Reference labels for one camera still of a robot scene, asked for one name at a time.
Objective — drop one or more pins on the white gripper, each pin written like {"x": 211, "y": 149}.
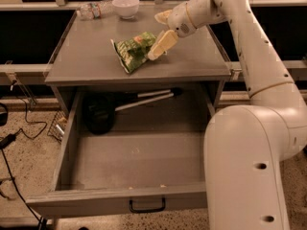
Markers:
{"x": 178, "y": 20}

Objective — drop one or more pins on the green jalapeno chip bag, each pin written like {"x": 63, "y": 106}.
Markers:
{"x": 133, "y": 53}

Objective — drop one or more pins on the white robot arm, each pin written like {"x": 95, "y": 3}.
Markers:
{"x": 244, "y": 144}

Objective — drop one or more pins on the grey cabinet with top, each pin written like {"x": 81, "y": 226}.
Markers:
{"x": 113, "y": 53}

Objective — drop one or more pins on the open grey top drawer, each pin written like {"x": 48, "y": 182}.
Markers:
{"x": 153, "y": 151}

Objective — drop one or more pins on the white ceramic bowl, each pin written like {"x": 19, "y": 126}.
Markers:
{"x": 126, "y": 9}

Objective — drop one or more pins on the black tripod with silver legs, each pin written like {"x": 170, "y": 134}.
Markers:
{"x": 99, "y": 109}

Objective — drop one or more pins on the black power adapter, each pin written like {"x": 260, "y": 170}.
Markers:
{"x": 7, "y": 140}

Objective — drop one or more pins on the wire mesh basket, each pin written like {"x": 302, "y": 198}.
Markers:
{"x": 58, "y": 126}

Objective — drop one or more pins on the black drawer handle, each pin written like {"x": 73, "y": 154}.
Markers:
{"x": 146, "y": 206}

